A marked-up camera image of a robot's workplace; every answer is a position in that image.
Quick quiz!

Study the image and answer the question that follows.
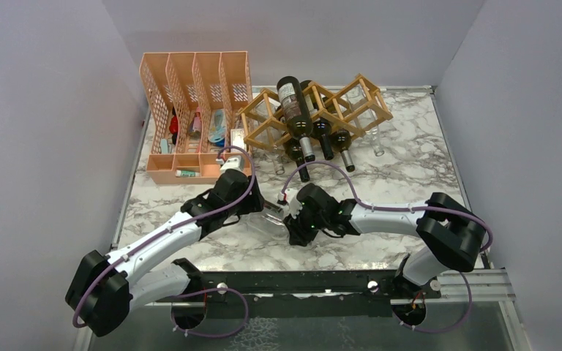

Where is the red item in organizer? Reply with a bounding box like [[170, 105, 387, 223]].
[[169, 107, 179, 146]]

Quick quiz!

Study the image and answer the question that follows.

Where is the pink item in organizer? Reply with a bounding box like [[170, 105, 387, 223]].
[[188, 108, 202, 138]]

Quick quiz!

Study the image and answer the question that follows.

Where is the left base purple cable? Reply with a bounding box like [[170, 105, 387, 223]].
[[170, 288, 252, 339]]

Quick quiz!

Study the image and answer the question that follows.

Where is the orange plastic file organizer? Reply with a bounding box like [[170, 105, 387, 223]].
[[139, 51, 254, 185]]

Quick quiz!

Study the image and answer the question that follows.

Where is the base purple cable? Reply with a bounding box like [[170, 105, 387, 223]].
[[391, 271, 474, 336], [170, 288, 252, 339]]

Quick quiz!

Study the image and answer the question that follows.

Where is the light blue tube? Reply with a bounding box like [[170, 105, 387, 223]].
[[160, 139, 171, 154]]

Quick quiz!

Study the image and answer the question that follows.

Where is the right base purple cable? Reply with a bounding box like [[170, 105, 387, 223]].
[[391, 271, 474, 336]]

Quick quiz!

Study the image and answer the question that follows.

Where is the clear glass jar silver lid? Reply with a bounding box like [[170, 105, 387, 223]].
[[247, 200, 289, 240]]

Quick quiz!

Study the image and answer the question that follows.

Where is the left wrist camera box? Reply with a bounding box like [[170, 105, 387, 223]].
[[216, 156, 245, 174]]

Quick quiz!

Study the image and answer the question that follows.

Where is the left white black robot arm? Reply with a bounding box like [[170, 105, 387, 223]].
[[65, 170, 263, 337]]

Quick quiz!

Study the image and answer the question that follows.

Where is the blue item in organizer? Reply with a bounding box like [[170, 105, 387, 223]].
[[208, 109, 226, 147]]

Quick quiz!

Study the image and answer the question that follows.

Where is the white stapler box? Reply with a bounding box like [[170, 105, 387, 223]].
[[230, 128, 245, 149]]

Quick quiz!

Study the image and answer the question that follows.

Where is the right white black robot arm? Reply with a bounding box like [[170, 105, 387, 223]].
[[277, 184, 490, 298]]

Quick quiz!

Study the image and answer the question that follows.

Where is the wooden wine rack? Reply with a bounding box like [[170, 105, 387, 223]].
[[239, 74, 393, 152]]

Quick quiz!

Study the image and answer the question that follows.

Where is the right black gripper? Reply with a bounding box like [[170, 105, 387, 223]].
[[283, 201, 328, 245]]

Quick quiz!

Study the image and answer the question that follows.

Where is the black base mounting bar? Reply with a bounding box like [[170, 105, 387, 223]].
[[161, 270, 441, 319]]

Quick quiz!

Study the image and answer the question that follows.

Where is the white wine bottle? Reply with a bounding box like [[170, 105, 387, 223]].
[[277, 75, 315, 162]]

